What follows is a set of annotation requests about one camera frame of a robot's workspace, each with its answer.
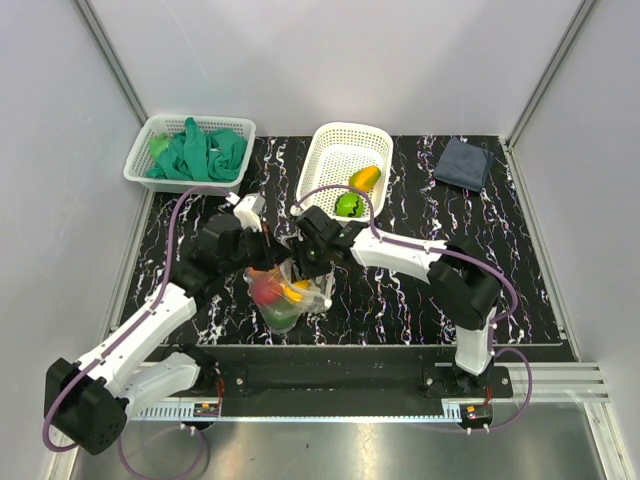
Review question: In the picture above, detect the dark blue folded cloth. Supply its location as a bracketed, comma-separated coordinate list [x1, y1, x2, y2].
[434, 138, 495, 192]

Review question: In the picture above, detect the orange green fake mango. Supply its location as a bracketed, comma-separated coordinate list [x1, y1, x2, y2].
[348, 165, 381, 192]

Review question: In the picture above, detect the yellow fake lemon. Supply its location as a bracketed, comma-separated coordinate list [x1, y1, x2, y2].
[282, 280, 311, 304]

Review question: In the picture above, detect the clear zip top bag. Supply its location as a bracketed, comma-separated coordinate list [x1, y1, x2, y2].
[243, 237, 334, 334]

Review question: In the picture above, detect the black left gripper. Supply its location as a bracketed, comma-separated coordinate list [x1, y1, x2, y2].
[222, 222, 294, 276]

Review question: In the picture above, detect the dark green fake vegetable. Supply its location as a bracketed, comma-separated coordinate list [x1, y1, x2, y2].
[264, 309, 301, 334]

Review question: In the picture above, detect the pale green plastic basket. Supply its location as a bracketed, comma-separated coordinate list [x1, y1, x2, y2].
[123, 115, 256, 193]

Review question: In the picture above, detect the light green fake fruit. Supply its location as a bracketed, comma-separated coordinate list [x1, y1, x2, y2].
[148, 133, 171, 161]

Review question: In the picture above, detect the green fake watermelon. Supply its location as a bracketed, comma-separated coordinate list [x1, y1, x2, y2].
[334, 192, 365, 218]

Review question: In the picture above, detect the white perforated plastic basket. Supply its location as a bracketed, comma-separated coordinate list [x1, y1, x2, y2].
[291, 122, 394, 223]

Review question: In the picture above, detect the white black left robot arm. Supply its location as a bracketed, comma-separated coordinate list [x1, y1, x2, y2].
[42, 214, 290, 455]

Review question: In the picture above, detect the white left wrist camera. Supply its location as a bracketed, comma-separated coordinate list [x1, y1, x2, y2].
[226, 192, 265, 232]

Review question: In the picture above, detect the red fake tomato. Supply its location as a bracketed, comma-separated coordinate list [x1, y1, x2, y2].
[252, 277, 282, 305]

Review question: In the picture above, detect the green cloth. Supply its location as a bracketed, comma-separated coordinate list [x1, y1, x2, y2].
[145, 117, 248, 183]

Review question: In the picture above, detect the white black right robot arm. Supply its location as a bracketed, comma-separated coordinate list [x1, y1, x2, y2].
[291, 206, 502, 397]

